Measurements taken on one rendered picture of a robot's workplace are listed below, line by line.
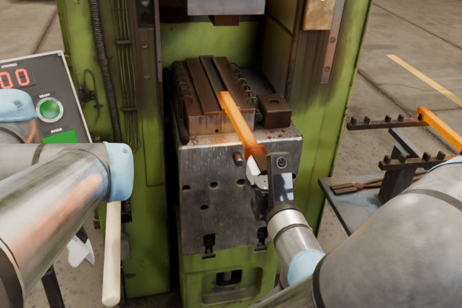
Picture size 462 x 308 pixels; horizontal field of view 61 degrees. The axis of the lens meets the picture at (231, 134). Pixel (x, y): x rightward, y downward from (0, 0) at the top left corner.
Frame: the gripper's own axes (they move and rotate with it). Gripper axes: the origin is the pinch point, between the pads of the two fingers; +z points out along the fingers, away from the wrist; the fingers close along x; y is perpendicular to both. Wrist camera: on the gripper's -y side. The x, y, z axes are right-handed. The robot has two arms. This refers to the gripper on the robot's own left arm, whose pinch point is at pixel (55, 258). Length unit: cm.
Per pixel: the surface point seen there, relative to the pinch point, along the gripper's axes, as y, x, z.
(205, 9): -50, 23, -35
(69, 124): -29.5, -6.9, -11.7
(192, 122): -49, 20, -3
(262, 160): -22.2, 39.1, -10.1
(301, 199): -75, 61, 46
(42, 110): -28.0, -11.7, -15.9
